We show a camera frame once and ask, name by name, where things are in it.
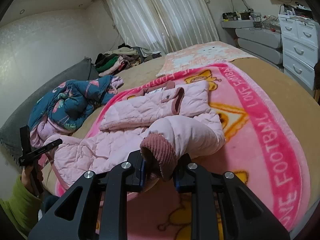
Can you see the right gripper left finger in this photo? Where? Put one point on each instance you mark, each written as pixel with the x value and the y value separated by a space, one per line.
pixel 95 206

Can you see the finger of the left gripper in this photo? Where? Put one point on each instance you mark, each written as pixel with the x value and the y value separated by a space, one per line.
pixel 48 147

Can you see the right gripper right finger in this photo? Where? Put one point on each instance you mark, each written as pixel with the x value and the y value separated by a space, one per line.
pixel 222 205

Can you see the pink quilted jacket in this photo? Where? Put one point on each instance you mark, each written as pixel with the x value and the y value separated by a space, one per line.
pixel 163 123

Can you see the green sleeve left forearm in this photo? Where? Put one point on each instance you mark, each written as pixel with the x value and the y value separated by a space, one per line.
pixel 20 213

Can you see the pile of clothes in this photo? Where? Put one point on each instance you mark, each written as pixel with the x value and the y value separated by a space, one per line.
pixel 124 57

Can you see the person's left hand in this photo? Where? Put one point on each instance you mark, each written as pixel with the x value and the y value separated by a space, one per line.
pixel 26 177

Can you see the grey pillow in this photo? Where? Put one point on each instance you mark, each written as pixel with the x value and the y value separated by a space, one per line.
pixel 10 131

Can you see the blue floral quilted jacket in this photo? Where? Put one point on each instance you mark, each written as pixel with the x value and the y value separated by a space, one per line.
pixel 64 109

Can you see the pink football fleece blanket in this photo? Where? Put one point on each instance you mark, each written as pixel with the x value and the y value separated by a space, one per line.
pixel 230 77

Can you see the peach kitty blanket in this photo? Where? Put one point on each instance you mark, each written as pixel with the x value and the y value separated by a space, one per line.
pixel 201 55

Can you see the white sheer curtain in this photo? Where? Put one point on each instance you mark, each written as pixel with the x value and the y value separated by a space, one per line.
pixel 163 25

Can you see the grey shelf unit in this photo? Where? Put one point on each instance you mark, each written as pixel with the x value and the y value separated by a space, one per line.
pixel 253 37

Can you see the white drawer dresser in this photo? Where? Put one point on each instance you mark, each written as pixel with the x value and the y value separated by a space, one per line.
pixel 300 41

